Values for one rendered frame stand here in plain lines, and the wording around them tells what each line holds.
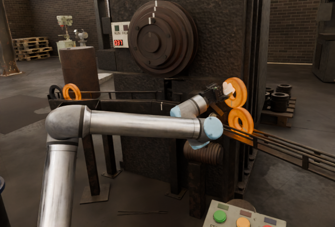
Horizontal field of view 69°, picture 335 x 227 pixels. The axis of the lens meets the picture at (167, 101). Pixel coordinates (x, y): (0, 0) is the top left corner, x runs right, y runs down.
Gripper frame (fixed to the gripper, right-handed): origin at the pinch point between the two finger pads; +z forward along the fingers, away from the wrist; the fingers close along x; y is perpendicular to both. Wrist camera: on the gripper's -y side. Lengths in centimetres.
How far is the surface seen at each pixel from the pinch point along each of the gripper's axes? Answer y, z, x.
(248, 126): -14.6, -6.3, -13.4
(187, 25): 33.5, 1.4, 31.1
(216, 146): -32.1, -14.4, 7.2
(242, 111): -8.4, -4.4, -8.5
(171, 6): 45, -1, 39
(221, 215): -14, -48, -43
